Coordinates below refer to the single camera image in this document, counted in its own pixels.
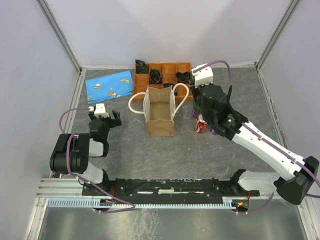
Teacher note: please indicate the green glass bottle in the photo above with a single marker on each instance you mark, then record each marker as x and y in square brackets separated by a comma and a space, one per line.
[196, 106]

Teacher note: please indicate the red soda can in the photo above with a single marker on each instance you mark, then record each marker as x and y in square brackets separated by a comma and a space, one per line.
[200, 124]

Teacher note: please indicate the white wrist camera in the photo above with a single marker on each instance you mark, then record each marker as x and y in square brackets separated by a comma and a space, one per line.
[202, 77]
[100, 111]

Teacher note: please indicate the blue patterned cloth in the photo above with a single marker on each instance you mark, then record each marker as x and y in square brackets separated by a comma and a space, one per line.
[109, 87]

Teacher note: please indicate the light blue cable duct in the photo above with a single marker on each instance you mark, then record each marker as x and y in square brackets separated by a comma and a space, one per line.
[97, 203]

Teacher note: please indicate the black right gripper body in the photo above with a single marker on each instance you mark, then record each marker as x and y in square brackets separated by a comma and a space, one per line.
[197, 92]

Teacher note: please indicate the black rolled band left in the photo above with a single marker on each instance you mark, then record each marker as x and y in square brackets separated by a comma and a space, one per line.
[155, 77]

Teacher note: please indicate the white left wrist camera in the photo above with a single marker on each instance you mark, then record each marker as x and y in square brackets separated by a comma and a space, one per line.
[100, 111]

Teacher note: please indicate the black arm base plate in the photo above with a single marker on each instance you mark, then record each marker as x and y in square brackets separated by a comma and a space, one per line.
[174, 191]

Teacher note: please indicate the purple soda can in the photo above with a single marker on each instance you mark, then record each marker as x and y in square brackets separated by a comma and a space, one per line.
[194, 113]
[214, 132]

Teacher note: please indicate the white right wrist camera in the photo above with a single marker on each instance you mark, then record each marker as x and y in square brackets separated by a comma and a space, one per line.
[202, 77]

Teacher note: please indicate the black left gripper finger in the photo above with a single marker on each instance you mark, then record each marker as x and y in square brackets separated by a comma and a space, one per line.
[115, 123]
[116, 114]

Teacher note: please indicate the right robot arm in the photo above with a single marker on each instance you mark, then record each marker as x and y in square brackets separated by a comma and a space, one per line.
[294, 174]

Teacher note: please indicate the black rolled band right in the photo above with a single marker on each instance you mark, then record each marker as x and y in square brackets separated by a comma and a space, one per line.
[183, 77]

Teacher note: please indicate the orange compartment tray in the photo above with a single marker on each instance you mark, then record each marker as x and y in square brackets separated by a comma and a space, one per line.
[168, 71]

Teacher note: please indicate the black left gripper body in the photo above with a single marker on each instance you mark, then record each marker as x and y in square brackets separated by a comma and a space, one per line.
[106, 123]

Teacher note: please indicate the black rolled band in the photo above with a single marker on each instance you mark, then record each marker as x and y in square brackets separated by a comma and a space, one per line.
[155, 77]
[183, 77]

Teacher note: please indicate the dark patterned rolled fabric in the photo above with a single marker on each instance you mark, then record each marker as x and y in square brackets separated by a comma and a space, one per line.
[141, 67]

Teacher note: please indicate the dark rolled fabric behind bag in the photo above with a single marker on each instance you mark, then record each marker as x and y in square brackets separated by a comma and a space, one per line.
[170, 85]

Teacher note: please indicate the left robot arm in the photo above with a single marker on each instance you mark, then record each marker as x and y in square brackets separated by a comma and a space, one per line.
[71, 153]

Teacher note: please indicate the brown canvas bag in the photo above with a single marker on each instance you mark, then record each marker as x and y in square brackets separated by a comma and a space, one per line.
[159, 109]

